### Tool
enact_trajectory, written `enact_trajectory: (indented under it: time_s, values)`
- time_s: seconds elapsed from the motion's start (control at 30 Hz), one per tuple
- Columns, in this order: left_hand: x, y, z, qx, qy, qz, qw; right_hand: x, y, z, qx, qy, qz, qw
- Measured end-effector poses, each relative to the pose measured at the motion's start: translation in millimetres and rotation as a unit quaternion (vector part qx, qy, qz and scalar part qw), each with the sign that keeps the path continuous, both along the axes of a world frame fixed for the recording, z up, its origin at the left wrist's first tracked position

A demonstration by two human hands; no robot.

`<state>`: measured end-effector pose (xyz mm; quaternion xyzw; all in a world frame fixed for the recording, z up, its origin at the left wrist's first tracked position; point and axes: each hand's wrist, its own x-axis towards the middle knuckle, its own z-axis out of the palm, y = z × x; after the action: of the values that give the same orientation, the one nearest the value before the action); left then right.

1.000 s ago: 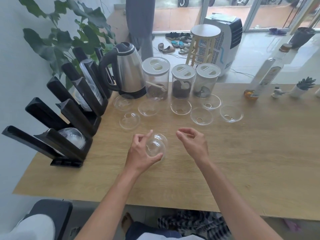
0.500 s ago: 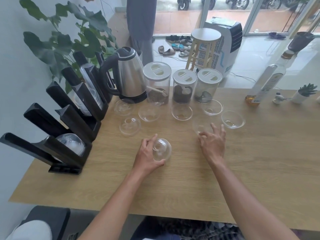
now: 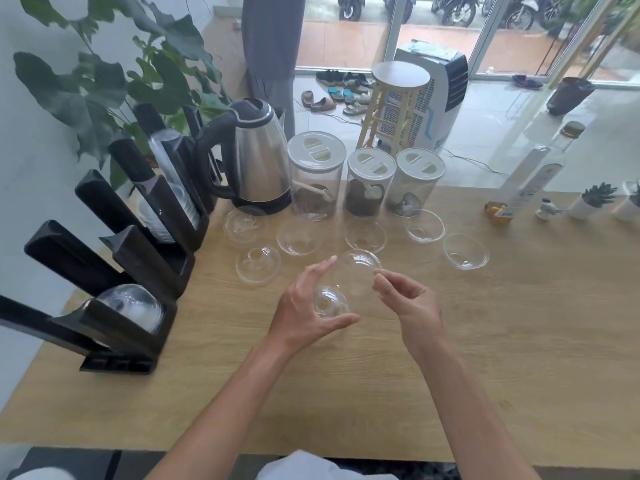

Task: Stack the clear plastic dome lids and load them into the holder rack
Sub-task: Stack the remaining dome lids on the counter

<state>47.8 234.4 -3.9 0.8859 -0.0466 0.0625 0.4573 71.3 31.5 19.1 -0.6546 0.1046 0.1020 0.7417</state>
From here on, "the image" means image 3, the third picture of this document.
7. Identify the person's right hand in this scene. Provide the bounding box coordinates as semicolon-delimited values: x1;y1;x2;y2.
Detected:
372;267;446;363

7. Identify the person's left hand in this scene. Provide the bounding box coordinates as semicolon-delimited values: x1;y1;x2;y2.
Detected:
267;254;361;353

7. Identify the group of clear plastic lids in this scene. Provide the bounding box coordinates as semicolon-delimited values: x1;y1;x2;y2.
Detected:
222;204;491;288

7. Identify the black cup lid organizer rack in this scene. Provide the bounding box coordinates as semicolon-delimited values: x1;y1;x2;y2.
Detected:
0;102;223;375

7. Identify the person's left forearm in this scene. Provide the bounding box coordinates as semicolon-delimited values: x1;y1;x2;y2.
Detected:
145;339;321;480

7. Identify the person's right forearm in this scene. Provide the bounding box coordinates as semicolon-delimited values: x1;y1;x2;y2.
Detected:
415;339;543;480

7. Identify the clear jar with white lid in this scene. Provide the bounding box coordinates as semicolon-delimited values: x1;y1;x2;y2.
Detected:
385;147;447;218

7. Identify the white shirt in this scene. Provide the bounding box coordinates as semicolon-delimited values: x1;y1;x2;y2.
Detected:
255;449;401;480

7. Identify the clear jar of dark grounds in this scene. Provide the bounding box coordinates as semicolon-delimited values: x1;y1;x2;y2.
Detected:
342;147;397;218

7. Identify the steel electric kettle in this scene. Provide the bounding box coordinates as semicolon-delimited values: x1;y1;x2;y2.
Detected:
193;98;293;215

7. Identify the small white figurine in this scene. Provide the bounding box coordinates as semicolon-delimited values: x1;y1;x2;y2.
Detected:
535;197;571;221

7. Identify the large clear jar white lid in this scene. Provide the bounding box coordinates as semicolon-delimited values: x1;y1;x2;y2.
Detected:
287;130;347;221

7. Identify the tall glass oil bottle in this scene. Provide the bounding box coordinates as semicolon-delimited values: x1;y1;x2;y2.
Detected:
483;120;586;225

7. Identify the rosette succulent in white pot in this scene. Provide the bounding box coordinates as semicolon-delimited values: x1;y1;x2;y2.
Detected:
569;182;619;221

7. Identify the row of shoes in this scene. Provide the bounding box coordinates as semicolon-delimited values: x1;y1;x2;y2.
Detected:
299;68;376;117

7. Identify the white portable air cooler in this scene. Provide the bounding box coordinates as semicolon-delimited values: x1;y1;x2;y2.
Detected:
375;39;470;155

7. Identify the spiky succulent in white pot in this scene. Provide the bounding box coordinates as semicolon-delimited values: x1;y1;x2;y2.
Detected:
611;179;640;223

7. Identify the round wooden stool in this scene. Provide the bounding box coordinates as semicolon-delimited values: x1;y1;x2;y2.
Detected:
355;61;431;158

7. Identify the black plastic chair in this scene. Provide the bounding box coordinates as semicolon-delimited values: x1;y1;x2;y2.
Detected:
5;447;123;480

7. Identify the large leafy potted plant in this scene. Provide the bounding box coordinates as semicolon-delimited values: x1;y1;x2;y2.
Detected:
9;0;233;191

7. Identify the row of parked motorbikes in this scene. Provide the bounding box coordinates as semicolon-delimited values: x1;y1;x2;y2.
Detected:
337;0;566;31

